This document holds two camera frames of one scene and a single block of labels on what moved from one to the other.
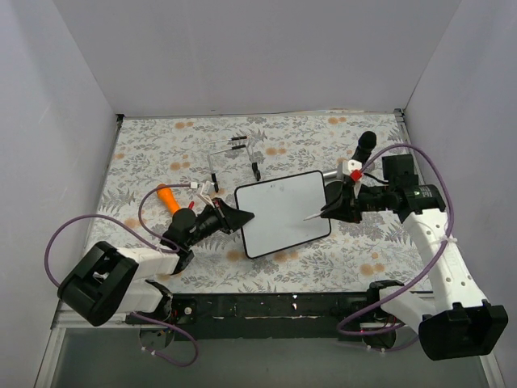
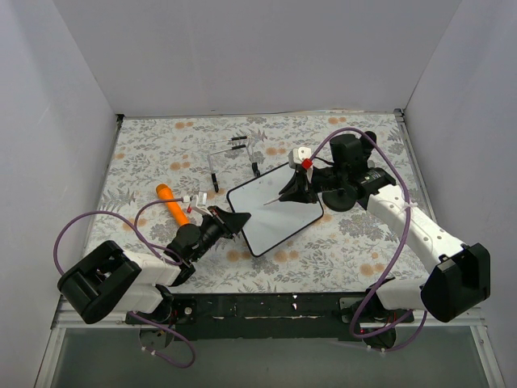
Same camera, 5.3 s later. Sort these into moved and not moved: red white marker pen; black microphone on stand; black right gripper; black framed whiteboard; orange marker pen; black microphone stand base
Moved: red white marker pen; black framed whiteboard; black right gripper
Not moved: orange marker pen; black microphone on stand; black microphone stand base
